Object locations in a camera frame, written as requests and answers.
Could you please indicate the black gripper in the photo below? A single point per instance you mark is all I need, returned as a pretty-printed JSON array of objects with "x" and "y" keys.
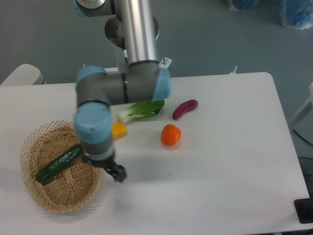
[{"x": 106, "y": 161}]

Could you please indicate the green cucumber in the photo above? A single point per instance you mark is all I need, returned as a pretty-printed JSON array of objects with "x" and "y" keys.
[{"x": 59, "y": 164}]

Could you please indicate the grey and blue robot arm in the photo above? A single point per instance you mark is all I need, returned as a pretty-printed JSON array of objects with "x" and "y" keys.
[{"x": 142, "y": 78}]

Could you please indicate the woven wicker basket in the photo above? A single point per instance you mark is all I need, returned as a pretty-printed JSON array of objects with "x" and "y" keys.
[{"x": 72, "y": 187}]

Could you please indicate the yellow bell pepper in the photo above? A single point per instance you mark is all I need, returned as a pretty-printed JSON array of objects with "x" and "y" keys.
[{"x": 118, "y": 130}]

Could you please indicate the orange tomato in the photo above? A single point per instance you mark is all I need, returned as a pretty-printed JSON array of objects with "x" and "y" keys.
[{"x": 170, "y": 135}]

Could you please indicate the green bok choy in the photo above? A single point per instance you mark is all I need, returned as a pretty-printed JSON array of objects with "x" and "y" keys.
[{"x": 141, "y": 110}]

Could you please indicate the purple sweet potato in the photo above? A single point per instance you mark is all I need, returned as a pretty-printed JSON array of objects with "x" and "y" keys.
[{"x": 184, "y": 108}]

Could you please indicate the white chair back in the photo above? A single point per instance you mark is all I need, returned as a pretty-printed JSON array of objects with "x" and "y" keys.
[{"x": 24, "y": 75}]

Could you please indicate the black device at edge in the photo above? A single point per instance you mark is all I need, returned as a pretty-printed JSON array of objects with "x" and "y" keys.
[{"x": 304, "y": 210}]

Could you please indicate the white furniture at right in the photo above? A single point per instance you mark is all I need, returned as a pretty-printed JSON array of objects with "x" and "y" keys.
[{"x": 303, "y": 110}]

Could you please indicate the blue plastic bag right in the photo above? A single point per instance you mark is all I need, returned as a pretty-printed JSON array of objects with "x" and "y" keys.
[{"x": 296, "y": 14}]

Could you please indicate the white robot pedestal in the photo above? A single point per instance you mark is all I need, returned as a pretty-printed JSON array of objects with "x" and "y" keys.
[{"x": 113, "y": 32}]

